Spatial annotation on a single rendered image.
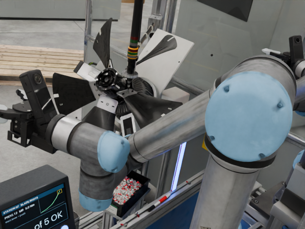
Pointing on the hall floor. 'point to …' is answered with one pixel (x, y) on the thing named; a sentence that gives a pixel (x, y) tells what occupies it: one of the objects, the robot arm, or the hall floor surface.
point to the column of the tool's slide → (159, 12)
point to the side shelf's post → (163, 174)
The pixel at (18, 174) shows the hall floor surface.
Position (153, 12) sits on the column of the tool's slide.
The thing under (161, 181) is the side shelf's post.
